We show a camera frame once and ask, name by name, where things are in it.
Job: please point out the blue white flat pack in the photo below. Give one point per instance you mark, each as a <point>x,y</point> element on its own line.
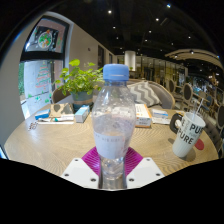
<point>42,114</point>

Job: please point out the white orange box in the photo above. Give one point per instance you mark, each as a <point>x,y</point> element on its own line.
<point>142,116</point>

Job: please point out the green potted plant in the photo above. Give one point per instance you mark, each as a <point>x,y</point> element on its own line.
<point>78,81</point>

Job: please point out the grey white chevron pillow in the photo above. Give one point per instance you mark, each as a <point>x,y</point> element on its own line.
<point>143,93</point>

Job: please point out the group of ceiling lights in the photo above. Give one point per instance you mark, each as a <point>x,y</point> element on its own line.
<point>109,11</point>

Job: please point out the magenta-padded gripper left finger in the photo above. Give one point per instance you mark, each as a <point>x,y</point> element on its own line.
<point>80,171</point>

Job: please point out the group of dining chairs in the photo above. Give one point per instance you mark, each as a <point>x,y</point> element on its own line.
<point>186,91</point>

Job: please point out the light blue small box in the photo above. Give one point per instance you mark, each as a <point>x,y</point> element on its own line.
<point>81,114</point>

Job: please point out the clear plastic cup with straw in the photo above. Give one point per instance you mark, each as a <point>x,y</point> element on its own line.
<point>199,106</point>

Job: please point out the white mug with black print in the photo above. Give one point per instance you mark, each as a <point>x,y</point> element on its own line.
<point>186,136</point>

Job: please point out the wooden card stand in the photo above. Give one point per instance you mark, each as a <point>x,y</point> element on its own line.
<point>61,110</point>

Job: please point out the clear blue-capped water bottle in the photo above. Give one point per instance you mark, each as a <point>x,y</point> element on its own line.
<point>113,133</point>

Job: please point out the white round column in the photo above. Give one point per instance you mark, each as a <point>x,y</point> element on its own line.
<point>130,60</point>

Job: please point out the grey curved sofa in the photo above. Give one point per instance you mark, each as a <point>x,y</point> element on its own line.
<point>163,95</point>

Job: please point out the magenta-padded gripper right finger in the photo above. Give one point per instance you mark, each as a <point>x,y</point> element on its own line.
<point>145,171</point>

